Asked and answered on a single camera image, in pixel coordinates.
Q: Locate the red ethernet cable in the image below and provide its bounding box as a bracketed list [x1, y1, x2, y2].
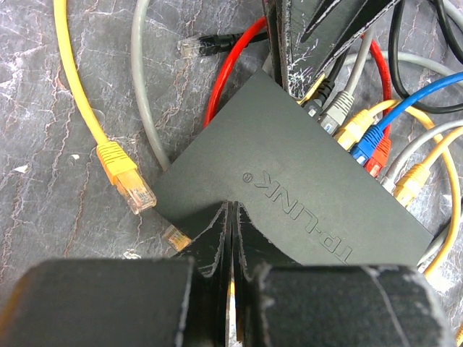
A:
[202, 15, 394, 178]

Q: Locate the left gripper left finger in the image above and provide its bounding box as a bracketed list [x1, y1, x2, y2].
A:
[1, 202, 232, 346]

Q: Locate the black network switch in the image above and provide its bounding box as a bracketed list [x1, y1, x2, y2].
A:
[153, 70, 433, 266]

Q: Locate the yellow ethernet cable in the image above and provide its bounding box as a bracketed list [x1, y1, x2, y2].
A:
[332, 99, 463, 279]
[53, 0, 158, 215]

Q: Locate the grey ethernet cable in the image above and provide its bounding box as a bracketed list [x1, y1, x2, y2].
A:
[130, 0, 172, 172]

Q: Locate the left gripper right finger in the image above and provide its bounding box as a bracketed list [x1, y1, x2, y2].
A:
[232, 202, 456, 346]

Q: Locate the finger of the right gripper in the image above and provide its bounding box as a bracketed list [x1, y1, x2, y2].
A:
[300, 1, 396, 83]
[262, 1, 326, 98]

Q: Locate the black ethernet cable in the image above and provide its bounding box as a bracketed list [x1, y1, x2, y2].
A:
[177, 31, 268, 60]

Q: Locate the blue ethernet cable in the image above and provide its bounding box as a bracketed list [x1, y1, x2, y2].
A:
[349, 70, 463, 166]

